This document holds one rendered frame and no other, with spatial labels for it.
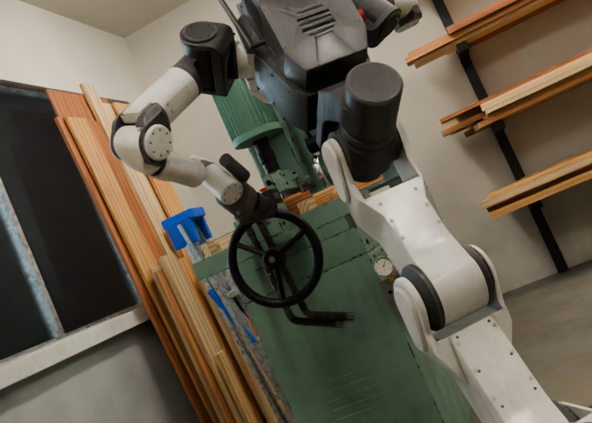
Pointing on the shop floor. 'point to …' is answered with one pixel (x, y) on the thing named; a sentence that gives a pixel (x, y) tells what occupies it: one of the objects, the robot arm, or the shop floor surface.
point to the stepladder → (226, 301)
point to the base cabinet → (355, 356)
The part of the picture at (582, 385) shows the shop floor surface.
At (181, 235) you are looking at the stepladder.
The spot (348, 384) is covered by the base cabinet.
